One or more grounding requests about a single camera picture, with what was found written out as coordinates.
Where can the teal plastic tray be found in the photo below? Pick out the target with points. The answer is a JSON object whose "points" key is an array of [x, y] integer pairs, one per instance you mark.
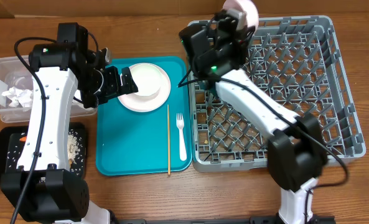
{"points": [[131, 143]]}

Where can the pink bowl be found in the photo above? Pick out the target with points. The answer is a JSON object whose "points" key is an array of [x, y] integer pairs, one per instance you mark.
{"points": [[249, 8]]}

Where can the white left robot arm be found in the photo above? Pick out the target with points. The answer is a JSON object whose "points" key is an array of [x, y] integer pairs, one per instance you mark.
{"points": [[42, 188]]}

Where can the pale green bowl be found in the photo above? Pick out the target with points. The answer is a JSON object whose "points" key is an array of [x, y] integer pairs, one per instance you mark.
{"points": [[147, 78]]}

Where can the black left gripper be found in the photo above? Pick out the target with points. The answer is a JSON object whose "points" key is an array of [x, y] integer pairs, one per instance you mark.
{"points": [[114, 74]]}

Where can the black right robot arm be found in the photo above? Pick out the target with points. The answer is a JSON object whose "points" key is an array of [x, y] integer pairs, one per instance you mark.
{"points": [[296, 151]]}

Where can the wooden chopstick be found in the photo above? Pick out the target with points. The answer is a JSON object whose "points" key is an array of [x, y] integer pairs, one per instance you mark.
{"points": [[168, 142]]}

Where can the black plastic tray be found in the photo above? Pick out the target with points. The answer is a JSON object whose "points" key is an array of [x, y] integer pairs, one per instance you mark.
{"points": [[6, 133]]}

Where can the clear plastic bin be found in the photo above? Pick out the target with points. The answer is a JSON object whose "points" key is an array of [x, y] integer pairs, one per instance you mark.
{"points": [[7, 81]]}

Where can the white plastic fork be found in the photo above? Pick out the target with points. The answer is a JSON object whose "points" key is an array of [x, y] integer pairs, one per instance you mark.
{"points": [[182, 147]]}

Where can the pink plate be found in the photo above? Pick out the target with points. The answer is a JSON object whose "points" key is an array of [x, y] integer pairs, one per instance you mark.
{"points": [[151, 103]]}

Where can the grey dishwasher rack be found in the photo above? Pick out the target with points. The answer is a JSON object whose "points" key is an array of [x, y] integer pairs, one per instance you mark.
{"points": [[297, 62]]}

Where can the orange carrot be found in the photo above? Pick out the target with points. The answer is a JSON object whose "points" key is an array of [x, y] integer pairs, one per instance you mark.
{"points": [[23, 139]]}

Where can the food scraps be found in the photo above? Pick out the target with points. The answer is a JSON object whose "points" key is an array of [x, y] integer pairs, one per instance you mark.
{"points": [[76, 150]]}

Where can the white napkin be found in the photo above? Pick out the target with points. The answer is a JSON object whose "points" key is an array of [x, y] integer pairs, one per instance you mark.
{"points": [[18, 97]]}

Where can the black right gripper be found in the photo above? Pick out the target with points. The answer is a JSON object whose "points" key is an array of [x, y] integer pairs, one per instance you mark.
{"points": [[242, 37]]}

